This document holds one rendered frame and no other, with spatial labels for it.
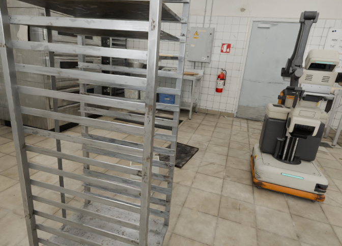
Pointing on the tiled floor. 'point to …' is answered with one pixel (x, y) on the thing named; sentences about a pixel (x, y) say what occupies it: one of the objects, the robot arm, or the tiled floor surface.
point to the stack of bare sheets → (186, 150)
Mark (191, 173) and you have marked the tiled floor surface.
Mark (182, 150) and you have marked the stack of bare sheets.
